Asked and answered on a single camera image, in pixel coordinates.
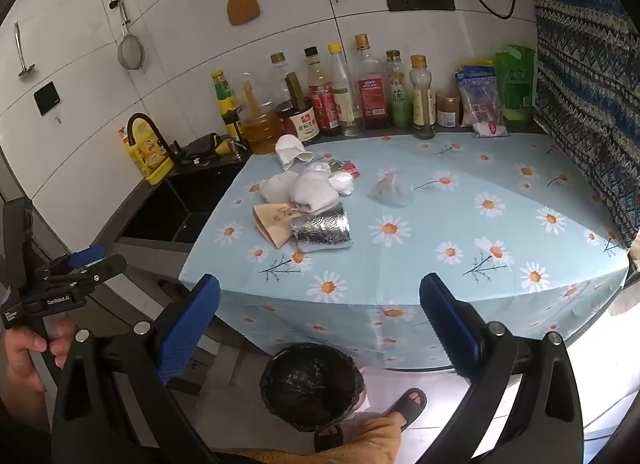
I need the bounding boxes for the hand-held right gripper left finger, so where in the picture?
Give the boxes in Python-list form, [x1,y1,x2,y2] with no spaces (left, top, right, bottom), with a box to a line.
[50,273,223,464]

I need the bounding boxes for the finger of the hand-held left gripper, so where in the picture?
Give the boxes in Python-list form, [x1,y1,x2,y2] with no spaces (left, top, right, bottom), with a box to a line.
[34,243,109,279]
[37,254,128,296]

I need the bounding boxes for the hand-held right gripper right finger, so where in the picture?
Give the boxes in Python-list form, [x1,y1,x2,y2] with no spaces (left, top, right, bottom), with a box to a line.
[418,271,594,464]

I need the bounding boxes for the brown paper bag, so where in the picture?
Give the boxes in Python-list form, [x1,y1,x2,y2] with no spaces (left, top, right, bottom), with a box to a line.
[251,201,306,250]

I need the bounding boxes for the black lined trash bin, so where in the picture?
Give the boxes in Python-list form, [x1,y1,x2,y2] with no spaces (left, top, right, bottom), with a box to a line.
[260,342,366,432]

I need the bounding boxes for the clear plastic ball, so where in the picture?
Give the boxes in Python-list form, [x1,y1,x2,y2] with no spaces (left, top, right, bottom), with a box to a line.
[367,170,416,209]

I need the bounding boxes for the silver foil bag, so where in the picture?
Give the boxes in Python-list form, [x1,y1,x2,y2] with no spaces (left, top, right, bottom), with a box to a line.
[290,203,355,253]

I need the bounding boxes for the person's left forearm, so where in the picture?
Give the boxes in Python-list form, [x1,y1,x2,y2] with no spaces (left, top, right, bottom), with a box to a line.
[0,386,55,464]

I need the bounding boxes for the person's left hand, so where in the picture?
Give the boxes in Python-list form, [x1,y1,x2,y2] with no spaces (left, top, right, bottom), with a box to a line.
[0,316,79,395]

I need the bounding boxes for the daisy print blue tablecloth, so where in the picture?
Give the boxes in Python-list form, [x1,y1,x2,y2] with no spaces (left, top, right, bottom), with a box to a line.
[179,131,632,370]

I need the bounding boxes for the black sink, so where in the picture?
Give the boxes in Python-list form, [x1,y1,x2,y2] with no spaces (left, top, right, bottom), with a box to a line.
[120,164,251,245]

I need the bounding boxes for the black slipper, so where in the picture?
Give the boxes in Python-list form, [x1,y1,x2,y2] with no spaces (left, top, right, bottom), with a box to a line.
[382,387,428,432]
[314,424,345,454]

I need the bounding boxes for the yellow dish soap bottle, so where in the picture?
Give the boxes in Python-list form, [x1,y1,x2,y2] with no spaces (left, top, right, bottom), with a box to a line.
[120,123,173,185]

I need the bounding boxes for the black faucet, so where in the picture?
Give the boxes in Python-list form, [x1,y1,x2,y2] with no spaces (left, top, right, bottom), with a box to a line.
[126,113,177,172]

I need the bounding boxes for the black pouch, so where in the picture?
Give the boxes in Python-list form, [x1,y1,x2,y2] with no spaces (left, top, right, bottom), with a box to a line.
[172,133,223,165]

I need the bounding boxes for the small white tissue wad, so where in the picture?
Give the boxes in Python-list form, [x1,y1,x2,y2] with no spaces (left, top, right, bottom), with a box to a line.
[258,171,300,205]

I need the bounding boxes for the white plastic wad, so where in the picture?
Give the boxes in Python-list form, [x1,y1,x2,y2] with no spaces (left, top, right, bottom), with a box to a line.
[327,170,356,196]

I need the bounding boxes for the large white tissue wad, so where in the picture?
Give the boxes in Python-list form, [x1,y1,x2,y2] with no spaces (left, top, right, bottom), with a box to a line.
[291,171,342,215]

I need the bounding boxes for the green yellow label bottle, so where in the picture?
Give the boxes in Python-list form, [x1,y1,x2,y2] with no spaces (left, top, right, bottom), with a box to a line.
[210,69,244,141]

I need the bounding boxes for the small white packet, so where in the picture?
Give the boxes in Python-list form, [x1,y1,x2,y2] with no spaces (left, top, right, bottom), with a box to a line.
[472,121,510,138]

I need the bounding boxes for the clear cooking oil jug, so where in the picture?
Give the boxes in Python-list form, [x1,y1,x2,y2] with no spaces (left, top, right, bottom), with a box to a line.
[237,73,283,155]

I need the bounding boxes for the crumpled white paper cup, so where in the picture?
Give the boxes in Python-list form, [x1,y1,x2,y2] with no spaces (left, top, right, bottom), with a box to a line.
[275,134,317,168]

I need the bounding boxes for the metal mesh strainer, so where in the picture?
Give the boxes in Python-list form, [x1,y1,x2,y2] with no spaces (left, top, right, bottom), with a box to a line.
[111,0,146,72]

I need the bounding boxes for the small brown jar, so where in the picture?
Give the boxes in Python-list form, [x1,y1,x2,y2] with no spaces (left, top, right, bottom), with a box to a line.
[435,91,461,129]

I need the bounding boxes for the hanging metal utensil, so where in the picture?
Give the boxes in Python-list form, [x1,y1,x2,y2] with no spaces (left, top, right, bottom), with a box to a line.
[13,21,36,79]

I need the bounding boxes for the gold-capped pale label bottle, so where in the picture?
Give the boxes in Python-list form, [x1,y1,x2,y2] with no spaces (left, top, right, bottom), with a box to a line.
[409,55,437,140]

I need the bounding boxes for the dark sauce jug white label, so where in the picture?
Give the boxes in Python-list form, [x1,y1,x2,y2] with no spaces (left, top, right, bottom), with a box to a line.
[275,71,321,145]

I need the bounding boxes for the blue white seasoning bag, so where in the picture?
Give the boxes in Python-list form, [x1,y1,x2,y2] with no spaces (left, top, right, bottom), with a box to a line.
[454,61,503,127]

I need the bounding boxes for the gold-capped red label bottle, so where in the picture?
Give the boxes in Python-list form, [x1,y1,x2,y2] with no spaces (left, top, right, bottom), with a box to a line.
[354,34,392,131]

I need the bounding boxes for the green refill pouch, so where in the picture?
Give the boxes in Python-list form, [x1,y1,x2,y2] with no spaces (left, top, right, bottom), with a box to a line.
[494,45,537,127]

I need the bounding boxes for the yellow-capped clear bottle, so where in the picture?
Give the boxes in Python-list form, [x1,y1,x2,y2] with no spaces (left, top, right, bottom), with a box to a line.
[327,41,363,139]

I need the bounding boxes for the tall clear gold-capped bottle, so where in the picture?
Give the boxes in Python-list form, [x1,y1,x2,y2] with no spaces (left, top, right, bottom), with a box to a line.
[269,51,296,110]

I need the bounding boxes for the black-capped red label bottle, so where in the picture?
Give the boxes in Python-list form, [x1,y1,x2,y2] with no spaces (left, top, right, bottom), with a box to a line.
[302,46,341,137]

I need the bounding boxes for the patterned woven cushion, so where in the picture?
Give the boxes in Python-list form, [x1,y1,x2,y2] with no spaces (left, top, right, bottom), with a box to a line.
[522,0,640,250]

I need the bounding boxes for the small black wall panel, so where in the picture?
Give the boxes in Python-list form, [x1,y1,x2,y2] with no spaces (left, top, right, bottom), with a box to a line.
[33,81,61,117]

